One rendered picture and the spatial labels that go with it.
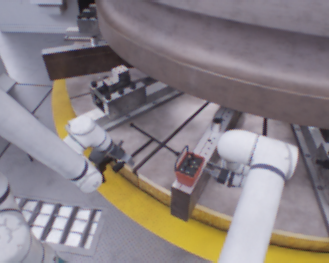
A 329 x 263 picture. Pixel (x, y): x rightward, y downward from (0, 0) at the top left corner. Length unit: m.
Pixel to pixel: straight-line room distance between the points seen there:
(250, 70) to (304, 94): 0.40
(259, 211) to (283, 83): 1.31
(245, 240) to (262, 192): 0.15
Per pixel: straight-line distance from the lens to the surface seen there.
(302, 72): 2.03
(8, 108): 0.67
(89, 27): 4.41
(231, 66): 2.02
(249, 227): 0.79
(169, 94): 3.02
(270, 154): 0.90
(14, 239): 0.91
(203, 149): 1.96
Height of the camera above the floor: 2.12
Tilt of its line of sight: 44 degrees down
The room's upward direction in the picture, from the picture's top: straight up
